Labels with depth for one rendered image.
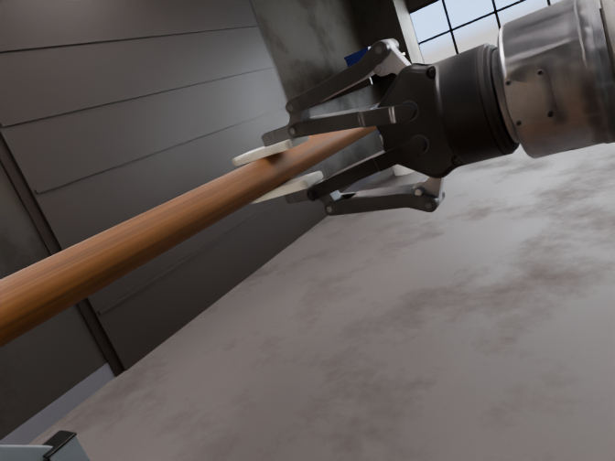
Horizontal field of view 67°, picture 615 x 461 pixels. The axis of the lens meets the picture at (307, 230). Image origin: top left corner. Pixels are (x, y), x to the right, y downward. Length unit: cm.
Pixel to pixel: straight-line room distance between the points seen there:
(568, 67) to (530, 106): 3
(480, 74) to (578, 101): 6
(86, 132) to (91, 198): 49
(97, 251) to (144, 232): 3
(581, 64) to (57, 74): 368
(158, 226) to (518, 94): 23
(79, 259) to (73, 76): 362
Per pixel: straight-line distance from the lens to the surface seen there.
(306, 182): 40
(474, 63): 33
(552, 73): 30
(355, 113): 37
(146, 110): 413
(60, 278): 28
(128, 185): 383
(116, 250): 30
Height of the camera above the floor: 124
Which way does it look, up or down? 14 degrees down
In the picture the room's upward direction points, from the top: 21 degrees counter-clockwise
